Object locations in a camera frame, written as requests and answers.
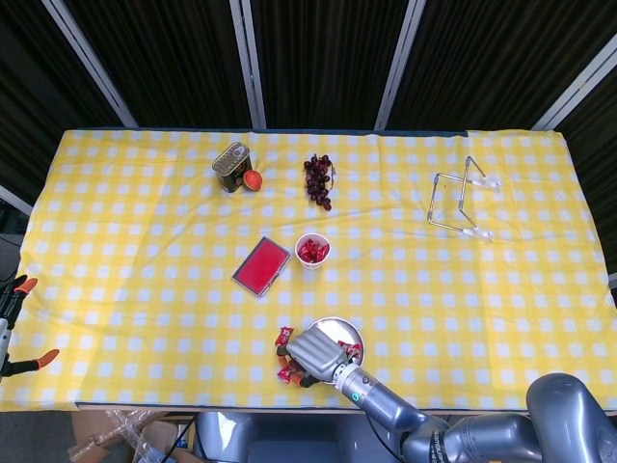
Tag dark red grape bunch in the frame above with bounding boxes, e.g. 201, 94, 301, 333
303, 152, 338, 212

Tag metal wire stand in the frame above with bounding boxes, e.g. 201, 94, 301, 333
426, 154, 502, 241

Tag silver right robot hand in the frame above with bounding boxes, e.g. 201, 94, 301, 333
274, 328, 353, 390

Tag silver metal plate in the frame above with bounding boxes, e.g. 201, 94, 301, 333
308, 315, 366, 368

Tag red card case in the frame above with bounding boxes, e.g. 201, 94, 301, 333
231, 234, 293, 299

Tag brown cardboard box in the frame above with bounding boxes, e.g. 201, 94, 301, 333
67, 409, 199, 463

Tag white paper cup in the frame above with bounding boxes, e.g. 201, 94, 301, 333
294, 232, 332, 271

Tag green luncheon meat can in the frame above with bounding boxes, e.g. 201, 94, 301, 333
211, 141, 252, 194

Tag black printed strap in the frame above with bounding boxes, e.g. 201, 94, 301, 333
430, 428, 452, 463

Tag yellow white checkered tablecloth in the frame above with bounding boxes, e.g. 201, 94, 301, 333
0, 127, 617, 414

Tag black orange clamp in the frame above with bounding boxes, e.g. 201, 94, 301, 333
0, 348, 61, 382
0, 274, 39, 332

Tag grey robot torso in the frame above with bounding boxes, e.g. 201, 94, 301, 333
248, 413, 406, 463

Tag black pleated curtain panel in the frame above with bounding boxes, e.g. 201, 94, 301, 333
0, 0, 121, 204
65, 0, 255, 129
250, 0, 411, 130
388, 0, 617, 130

